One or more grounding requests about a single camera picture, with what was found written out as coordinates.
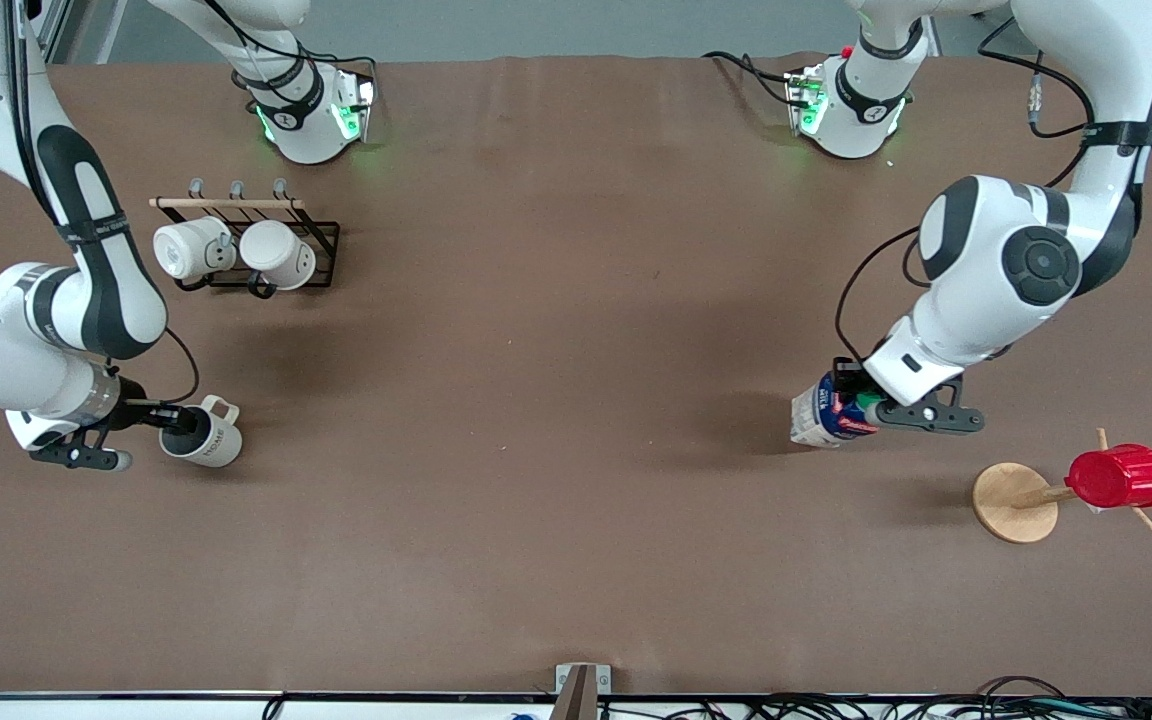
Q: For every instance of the white hanging mug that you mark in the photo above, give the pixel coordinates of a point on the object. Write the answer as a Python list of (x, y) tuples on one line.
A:
[(276, 252), (186, 250)]

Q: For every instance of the blue white milk carton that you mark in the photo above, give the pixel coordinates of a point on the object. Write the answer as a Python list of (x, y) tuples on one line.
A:
[(816, 420)]

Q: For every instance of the wooden mug tree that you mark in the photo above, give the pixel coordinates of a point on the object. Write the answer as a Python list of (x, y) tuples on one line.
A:
[(1011, 500)]

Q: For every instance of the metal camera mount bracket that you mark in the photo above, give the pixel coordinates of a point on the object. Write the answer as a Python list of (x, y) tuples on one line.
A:
[(581, 690)]

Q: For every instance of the red plastic cup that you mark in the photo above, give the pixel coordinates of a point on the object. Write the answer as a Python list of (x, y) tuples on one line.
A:
[(1121, 478)]

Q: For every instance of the white mug grey inside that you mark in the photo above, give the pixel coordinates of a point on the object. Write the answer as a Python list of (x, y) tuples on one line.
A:
[(216, 442)]

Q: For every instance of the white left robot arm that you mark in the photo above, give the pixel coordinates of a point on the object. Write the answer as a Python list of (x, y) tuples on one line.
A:
[(996, 260)]

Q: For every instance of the metal base connector plate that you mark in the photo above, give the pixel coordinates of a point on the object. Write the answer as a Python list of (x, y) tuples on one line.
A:
[(356, 108), (804, 100)]

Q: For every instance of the aluminium frame profile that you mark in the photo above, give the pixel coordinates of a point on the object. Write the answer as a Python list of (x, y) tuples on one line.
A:
[(54, 30)]

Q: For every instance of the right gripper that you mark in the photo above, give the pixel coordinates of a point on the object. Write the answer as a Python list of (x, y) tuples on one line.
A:
[(133, 406)]

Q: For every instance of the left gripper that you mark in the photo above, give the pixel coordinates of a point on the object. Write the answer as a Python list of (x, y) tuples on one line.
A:
[(849, 376)]

